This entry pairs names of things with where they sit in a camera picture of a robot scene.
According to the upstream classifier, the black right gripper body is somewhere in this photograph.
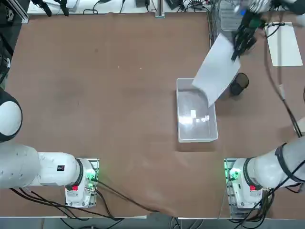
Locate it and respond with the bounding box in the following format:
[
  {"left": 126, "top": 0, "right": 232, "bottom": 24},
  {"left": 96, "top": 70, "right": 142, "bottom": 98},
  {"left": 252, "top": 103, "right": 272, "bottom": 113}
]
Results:
[{"left": 235, "top": 10, "right": 265, "bottom": 41}]

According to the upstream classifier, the white A4 paper sheet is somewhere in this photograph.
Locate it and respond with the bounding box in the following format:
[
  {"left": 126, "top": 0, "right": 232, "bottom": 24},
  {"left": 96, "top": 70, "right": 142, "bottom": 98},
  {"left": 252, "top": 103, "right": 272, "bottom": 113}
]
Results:
[{"left": 192, "top": 32, "right": 241, "bottom": 108}]

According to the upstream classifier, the silver mesh file organizer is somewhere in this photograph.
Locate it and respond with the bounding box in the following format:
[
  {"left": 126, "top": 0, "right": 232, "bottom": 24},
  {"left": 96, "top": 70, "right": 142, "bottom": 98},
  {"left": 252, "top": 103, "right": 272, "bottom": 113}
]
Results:
[{"left": 211, "top": 0, "right": 248, "bottom": 46}]

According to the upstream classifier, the white clipboard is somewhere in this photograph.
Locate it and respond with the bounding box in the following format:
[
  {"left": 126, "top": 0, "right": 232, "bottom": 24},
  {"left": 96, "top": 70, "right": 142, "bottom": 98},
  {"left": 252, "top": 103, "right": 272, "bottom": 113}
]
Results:
[{"left": 264, "top": 21, "right": 303, "bottom": 67}]

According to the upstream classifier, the black mesh pen cup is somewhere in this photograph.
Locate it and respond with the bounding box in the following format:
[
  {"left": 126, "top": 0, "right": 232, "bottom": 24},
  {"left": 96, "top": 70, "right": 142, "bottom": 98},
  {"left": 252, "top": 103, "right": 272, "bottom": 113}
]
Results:
[{"left": 229, "top": 73, "right": 250, "bottom": 96}]

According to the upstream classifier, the translucent plastic bin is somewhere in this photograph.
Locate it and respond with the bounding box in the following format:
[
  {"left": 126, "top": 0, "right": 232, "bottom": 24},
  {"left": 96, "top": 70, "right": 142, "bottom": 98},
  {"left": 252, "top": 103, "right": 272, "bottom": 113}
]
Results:
[{"left": 176, "top": 77, "right": 219, "bottom": 143}]

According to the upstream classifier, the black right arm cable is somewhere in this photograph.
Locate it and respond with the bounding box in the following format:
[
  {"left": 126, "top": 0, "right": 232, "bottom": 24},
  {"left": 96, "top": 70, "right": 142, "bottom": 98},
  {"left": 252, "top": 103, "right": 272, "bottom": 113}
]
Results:
[{"left": 262, "top": 21, "right": 305, "bottom": 138}]

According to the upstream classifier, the aluminium frame post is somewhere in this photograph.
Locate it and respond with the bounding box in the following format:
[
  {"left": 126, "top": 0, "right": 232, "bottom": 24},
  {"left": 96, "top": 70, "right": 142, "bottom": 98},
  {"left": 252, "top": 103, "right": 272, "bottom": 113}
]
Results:
[{"left": 154, "top": 0, "right": 165, "bottom": 19}]

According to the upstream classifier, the black cable on table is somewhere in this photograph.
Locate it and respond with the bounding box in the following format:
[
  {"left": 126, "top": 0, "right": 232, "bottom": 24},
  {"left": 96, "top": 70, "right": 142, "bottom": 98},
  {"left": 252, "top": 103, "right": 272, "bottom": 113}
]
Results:
[{"left": 91, "top": 178, "right": 160, "bottom": 213}]

